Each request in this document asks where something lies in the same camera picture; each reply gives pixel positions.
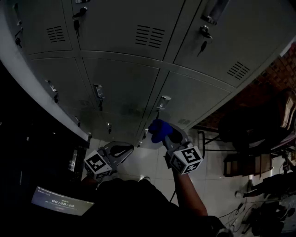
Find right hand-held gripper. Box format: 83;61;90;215
162;125;204;175

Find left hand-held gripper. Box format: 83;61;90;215
83;141;135;180

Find blue cloth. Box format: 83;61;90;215
148;118;174;144

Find grey metal cabinet doors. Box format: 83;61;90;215
0;0;296;149

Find person's right forearm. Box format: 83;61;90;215
172;169;209;217

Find person's left forearm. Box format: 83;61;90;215
80;176;100;186

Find black side cabinet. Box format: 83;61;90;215
0;60;91;237

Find cabinet door locks with keys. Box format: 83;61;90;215
13;6;214;142

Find lit display screen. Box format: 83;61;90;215
31;185;96;217

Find person's black shirt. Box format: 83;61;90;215
80;177;229;237

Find brown wooden stool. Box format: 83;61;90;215
223;152;273;178

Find black office chair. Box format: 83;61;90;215
218;108;296;153

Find beige padded chair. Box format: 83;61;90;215
279;89;296;131

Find black metal chair frame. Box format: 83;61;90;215
197;129;236;152

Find metal cabinet door handles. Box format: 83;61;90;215
11;0;229;149

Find black floor cables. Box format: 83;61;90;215
218;201;262;234

